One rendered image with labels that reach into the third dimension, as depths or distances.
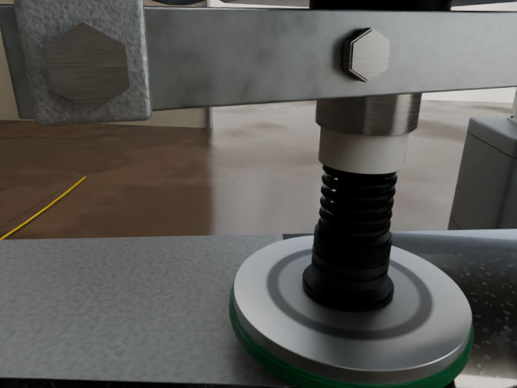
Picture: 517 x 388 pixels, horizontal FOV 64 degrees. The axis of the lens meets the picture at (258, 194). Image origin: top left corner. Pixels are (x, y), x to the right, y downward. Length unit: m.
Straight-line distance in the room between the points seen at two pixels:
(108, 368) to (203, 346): 0.08
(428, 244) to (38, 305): 0.50
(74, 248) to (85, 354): 0.22
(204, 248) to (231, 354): 0.21
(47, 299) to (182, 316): 0.16
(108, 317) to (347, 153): 0.30
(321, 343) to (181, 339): 0.15
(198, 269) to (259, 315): 0.19
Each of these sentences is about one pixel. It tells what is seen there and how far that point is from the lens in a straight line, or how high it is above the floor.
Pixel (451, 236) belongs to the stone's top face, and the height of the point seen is 0.85.
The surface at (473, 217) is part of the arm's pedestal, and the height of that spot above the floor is 0.51.
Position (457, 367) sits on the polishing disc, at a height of 0.89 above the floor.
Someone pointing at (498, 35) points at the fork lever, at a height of 1.13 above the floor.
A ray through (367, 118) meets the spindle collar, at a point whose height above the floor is 1.07.
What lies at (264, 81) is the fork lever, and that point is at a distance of 0.24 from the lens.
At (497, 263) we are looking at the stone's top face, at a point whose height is 0.85.
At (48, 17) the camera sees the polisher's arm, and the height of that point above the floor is 1.13.
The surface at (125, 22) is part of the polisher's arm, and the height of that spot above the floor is 1.13.
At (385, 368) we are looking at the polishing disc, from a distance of 0.33.
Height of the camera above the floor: 1.12
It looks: 21 degrees down
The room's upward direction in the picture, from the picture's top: 1 degrees clockwise
